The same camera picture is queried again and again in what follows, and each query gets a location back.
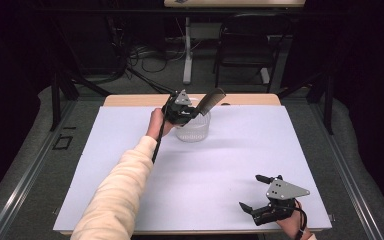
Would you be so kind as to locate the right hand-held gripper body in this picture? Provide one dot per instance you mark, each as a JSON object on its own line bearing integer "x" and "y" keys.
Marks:
{"x": 276, "y": 203}

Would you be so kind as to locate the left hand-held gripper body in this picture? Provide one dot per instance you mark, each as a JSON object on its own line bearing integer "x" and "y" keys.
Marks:
{"x": 176, "y": 111}

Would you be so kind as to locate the clear glass cup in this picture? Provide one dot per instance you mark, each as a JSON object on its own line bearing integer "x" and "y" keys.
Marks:
{"x": 195, "y": 131}

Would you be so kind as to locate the dark plastic comb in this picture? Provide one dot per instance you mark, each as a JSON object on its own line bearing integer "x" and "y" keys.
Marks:
{"x": 211, "y": 100}

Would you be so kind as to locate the person's left hand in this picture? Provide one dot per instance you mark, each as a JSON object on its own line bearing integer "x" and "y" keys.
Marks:
{"x": 156, "y": 123}

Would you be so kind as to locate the person's right hand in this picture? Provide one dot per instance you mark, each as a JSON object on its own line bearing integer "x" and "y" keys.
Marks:
{"x": 291, "y": 223}

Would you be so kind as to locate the white table sheet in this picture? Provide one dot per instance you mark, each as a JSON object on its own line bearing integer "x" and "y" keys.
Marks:
{"x": 213, "y": 173}

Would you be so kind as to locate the white table leg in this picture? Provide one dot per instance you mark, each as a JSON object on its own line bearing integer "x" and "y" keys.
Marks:
{"x": 187, "y": 53}

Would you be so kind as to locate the black folding chair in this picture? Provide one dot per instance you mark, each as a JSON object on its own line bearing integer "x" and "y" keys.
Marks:
{"x": 246, "y": 50}

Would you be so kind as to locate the black metal stand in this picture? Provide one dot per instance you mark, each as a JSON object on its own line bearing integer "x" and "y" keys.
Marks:
{"x": 320, "y": 96}
{"x": 61, "y": 96}

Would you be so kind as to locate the wooden background table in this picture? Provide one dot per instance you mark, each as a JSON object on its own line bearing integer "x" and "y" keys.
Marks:
{"x": 236, "y": 3}

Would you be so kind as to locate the metal floor rail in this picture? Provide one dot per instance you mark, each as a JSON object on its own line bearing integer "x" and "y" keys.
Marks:
{"x": 20, "y": 186}
{"x": 346, "y": 173}

